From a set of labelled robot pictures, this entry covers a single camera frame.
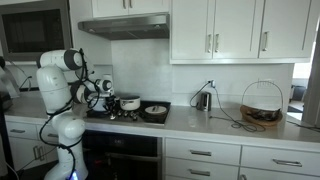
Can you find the white pot with loop handles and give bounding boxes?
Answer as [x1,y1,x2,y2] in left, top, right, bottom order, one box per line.
[87,92,120,113]

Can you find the stainless steel range hood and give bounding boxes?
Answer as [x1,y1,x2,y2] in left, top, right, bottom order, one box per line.
[77,12,171,41]

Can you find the coiled black cable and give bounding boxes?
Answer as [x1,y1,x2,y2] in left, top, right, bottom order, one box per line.
[208,85,268,134]

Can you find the white saucepan with long handle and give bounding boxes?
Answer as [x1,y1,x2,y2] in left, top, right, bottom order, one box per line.
[119,95,142,112]

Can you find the black built-in microwave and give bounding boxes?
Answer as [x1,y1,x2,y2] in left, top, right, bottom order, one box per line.
[0,0,73,63]

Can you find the white pan lid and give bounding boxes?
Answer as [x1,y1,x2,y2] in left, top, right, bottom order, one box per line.
[144,105,168,116]

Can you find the black gas cooktop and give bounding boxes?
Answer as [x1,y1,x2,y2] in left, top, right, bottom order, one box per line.
[83,99,172,127]

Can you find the wooden basket with wire handle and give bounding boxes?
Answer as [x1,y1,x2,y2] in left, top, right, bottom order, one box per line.
[239,79,285,128]

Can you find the white base cabinet door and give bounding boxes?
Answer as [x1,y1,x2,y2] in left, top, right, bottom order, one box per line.
[7,135,60,172]

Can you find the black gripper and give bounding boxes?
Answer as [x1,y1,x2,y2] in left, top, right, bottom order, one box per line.
[103,94,118,116]

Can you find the black countertop appliance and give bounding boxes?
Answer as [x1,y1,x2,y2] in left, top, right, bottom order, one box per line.
[0,56,20,112]

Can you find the dark items in basket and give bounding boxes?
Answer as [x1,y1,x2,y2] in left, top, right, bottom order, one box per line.
[248,107,282,122]

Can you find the stainless steel electric kettle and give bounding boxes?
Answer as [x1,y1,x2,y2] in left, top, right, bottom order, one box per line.
[196,91,213,113]

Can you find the black appliance cable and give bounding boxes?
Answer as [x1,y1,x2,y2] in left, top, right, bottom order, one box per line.
[6,59,34,93]

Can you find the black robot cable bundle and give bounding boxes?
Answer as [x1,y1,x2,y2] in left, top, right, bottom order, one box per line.
[38,48,116,180]

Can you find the white upper wall cabinet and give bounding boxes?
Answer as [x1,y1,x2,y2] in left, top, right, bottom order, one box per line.
[169,0,320,66]

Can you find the black kettle power cable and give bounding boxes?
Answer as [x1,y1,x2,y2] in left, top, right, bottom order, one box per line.
[188,81,212,109]

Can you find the stainless steel refrigerator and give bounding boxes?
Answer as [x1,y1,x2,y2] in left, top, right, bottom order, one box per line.
[301,19,320,128]

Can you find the thin black cable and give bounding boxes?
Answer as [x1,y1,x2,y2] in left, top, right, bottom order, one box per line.
[285,120,320,132]

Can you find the black built-in oven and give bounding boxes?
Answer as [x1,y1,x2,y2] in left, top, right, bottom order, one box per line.
[81,129,164,180]

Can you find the white cabinet above hood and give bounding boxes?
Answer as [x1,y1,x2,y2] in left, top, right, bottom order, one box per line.
[91,0,171,19]

